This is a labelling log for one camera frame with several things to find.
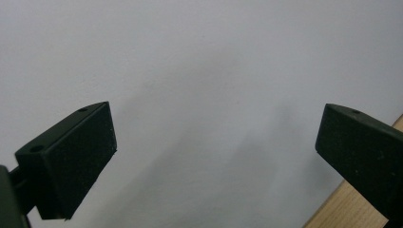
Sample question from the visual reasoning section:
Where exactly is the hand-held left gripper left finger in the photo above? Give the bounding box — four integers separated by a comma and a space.
14, 101, 118, 220

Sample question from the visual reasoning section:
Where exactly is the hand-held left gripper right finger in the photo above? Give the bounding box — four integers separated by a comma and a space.
315, 103, 403, 228

